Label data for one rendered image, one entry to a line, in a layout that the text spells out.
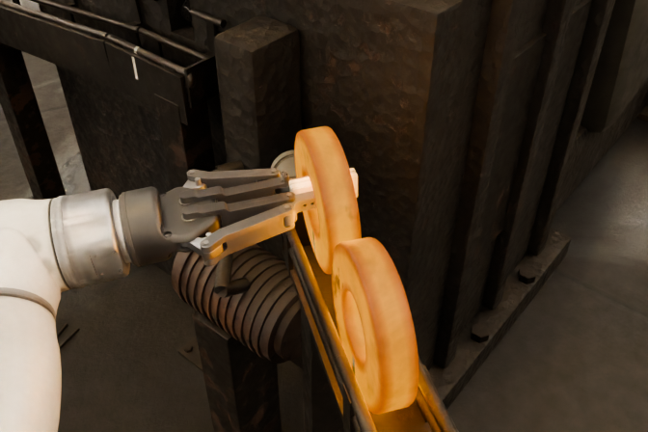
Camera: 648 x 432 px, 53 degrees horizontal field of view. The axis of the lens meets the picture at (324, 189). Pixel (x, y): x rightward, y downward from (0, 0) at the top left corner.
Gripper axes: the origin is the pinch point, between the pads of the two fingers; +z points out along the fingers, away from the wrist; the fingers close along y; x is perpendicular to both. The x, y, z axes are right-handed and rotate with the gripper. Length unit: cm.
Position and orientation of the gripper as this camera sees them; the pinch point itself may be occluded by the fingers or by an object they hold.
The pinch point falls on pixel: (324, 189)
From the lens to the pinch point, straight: 68.0
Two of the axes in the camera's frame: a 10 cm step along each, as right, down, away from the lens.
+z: 9.6, -2.0, 1.8
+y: 2.7, 5.9, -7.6
